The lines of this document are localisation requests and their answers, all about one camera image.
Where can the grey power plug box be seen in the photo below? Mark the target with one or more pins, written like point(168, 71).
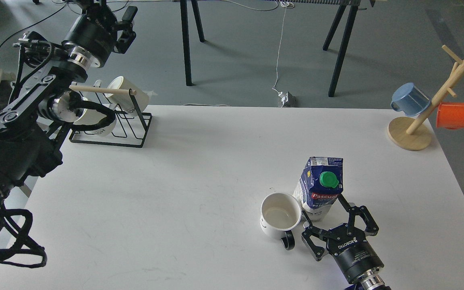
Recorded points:
point(286, 99)

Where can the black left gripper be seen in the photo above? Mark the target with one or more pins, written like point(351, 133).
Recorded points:
point(93, 31)

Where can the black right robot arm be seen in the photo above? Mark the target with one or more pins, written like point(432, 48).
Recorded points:
point(316, 238)

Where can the orange mug on tree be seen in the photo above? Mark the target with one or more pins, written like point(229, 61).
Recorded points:
point(450, 115)

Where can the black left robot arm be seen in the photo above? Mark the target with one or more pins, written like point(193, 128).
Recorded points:
point(42, 109)

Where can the black wire mug rack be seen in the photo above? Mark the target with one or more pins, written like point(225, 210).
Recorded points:
point(130, 131)

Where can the black table legs right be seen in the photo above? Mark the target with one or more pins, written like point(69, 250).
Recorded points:
point(354, 7)

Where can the white ribbed mug rear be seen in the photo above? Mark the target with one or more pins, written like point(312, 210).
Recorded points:
point(124, 100)

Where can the white mug black handle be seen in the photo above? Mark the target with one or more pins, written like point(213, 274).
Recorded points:
point(279, 214)

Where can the wooden mug tree stand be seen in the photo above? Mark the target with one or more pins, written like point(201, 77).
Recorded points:
point(410, 133)

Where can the white ribbed mug front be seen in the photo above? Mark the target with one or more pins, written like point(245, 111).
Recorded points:
point(91, 117)

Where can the white ribbed mug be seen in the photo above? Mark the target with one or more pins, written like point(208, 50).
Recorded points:
point(91, 117)
point(124, 100)

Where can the blue mug on tree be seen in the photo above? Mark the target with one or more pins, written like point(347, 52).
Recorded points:
point(410, 100)

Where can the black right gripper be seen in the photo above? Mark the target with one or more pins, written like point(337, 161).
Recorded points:
point(351, 251)

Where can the blue milk carton green cap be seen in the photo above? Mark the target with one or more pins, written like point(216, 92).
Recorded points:
point(319, 185)

